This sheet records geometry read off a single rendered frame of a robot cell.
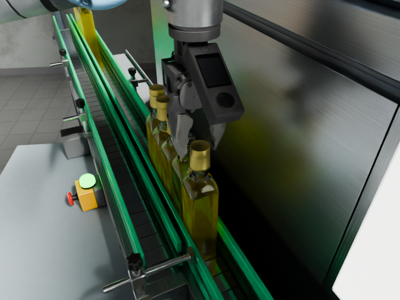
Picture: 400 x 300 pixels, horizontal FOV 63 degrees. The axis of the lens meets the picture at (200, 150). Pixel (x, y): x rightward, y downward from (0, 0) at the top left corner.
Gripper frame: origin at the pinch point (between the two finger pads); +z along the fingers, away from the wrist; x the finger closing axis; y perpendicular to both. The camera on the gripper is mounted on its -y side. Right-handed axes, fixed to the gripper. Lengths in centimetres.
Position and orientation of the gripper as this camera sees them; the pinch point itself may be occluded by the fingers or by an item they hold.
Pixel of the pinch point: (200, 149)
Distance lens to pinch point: 54.5
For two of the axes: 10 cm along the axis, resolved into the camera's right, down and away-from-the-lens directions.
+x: -9.2, 2.4, -3.2
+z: 0.0, 7.9, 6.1
